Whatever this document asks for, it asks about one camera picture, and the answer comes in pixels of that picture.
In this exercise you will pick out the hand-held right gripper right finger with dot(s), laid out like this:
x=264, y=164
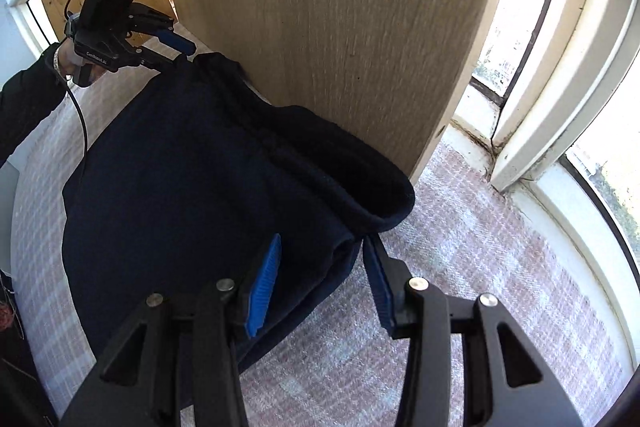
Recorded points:
x=380, y=297

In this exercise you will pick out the light oak wooden board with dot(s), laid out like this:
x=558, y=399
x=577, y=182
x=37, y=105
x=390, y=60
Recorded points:
x=325, y=32

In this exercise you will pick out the green trees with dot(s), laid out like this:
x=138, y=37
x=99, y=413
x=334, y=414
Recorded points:
x=615, y=192

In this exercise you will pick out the pink plaid cloth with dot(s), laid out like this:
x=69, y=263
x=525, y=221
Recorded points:
x=475, y=257

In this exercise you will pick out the person's black jacket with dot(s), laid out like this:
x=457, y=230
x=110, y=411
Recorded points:
x=20, y=387

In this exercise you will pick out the person's left forearm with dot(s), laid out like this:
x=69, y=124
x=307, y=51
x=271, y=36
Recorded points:
x=25, y=102

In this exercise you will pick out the person's left hand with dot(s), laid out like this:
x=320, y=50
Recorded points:
x=68, y=68

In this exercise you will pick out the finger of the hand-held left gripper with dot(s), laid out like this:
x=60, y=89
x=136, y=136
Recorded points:
x=155, y=61
x=177, y=44

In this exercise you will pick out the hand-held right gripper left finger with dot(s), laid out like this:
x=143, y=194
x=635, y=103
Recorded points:
x=265, y=287

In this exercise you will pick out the navy blue sweatshirt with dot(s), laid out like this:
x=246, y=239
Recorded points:
x=200, y=182

